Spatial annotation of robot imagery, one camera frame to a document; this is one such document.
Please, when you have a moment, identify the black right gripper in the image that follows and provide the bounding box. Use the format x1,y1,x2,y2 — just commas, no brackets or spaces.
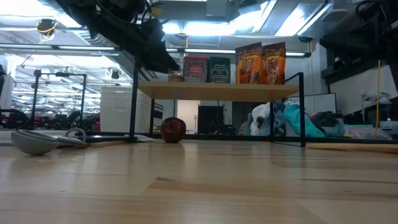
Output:
319,18,381,63

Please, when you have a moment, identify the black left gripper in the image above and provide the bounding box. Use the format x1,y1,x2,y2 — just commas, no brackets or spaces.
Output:
98,14,180,74

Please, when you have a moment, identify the small glass spice jar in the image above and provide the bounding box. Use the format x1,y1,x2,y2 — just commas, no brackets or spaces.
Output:
167,69,183,83

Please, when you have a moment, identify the smoked paprika tin red lid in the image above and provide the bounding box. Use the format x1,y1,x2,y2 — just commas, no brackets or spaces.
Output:
183,55,209,83

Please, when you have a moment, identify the dark green spice tin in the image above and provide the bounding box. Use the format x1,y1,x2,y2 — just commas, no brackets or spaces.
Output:
208,56,231,84

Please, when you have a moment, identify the orange taco seasoning packet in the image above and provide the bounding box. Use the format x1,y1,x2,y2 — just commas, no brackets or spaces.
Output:
261,41,287,85
234,42,264,85

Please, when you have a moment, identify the black side desk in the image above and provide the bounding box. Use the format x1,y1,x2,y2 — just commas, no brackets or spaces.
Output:
322,57,398,85

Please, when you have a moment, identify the white panel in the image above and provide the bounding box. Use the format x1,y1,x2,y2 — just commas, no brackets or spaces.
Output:
292,92,338,114

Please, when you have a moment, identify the white storage box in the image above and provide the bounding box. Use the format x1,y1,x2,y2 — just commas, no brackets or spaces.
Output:
99,86,152,133

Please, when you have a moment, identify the overhead light bar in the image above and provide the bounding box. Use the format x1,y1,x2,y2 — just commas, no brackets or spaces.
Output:
0,43,312,58

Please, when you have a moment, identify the dark red apple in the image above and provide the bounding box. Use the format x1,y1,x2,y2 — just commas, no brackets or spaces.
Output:
160,117,187,144

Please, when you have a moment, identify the grey blue garment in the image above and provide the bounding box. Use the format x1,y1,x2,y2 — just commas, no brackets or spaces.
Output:
309,111,346,138

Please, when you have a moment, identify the black cabinet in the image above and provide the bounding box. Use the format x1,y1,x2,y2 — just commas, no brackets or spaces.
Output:
197,105,225,135

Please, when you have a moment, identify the teal cloth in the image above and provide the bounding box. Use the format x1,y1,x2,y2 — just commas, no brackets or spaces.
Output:
283,103,326,138

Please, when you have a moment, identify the blue cloth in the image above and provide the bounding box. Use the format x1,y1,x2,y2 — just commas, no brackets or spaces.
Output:
270,98,292,136

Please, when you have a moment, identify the pastel patterned cloth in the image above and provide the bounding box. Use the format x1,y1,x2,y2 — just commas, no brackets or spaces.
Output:
343,124,393,141

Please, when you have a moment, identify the white cloth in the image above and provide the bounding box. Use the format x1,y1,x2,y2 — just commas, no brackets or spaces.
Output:
250,101,276,136

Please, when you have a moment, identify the wooden slotted spatula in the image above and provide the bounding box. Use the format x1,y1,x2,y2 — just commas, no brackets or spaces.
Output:
306,142,398,155

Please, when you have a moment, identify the wooden forked spatula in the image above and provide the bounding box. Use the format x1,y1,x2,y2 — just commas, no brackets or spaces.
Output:
351,142,398,149

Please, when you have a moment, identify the grey round measuring cup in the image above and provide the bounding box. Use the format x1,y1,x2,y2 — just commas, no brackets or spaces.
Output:
11,129,60,156

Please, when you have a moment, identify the black office chair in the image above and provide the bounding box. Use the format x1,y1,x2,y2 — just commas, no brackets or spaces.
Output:
0,108,30,130

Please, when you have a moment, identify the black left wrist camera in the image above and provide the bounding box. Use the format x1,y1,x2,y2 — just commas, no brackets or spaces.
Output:
141,17,166,44

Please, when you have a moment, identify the yellow cable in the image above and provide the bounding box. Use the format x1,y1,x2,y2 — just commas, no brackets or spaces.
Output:
374,60,382,140

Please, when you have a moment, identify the wooden shelf black metal frame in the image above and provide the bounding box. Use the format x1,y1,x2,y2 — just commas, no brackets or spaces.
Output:
129,63,306,147

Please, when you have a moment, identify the black handled utensil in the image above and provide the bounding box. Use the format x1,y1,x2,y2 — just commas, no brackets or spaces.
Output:
74,132,138,144

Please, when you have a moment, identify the black aluminium table frame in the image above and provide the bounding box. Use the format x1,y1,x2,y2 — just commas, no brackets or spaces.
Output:
149,132,398,145

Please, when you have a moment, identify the grey ring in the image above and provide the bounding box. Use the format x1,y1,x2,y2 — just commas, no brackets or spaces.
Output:
64,127,88,142

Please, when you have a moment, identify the black ceiling camera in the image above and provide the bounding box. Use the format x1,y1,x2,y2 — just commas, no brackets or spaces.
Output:
35,18,58,35

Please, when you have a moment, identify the black metal stand frame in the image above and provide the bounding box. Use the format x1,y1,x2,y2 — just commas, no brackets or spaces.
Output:
30,68,88,130

